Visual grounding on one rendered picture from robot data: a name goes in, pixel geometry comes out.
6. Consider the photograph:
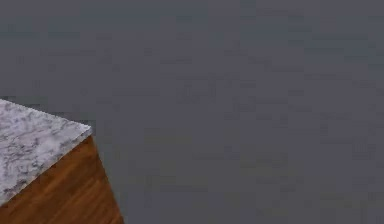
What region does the wooden counter with marble top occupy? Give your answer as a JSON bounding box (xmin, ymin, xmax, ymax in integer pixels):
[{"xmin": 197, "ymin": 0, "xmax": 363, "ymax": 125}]
[{"xmin": 0, "ymin": 98, "xmax": 126, "ymax": 224}]

